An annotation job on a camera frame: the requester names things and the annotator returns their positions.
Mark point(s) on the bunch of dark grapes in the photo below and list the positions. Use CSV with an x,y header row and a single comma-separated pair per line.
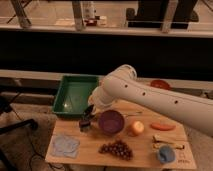
x,y
118,149

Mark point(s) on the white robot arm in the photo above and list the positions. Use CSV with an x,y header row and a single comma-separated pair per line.
x,y
122,84

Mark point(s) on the yellow apple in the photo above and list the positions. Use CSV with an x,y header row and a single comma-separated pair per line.
x,y
136,128

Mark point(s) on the purple bowl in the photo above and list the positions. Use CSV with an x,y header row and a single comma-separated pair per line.
x,y
111,122

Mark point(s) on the red bowl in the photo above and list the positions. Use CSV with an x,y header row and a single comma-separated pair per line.
x,y
160,84

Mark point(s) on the orange carrot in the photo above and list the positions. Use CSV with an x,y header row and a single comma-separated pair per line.
x,y
162,127

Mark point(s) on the metal cup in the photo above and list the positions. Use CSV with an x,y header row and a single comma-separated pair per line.
x,y
84,125

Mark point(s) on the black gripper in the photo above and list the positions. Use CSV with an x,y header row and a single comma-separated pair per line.
x,y
88,113

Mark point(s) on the green plastic tray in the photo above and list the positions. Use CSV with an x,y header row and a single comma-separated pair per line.
x,y
72,95

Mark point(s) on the blue cloth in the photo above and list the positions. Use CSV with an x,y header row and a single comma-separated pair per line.
x,y
64,146

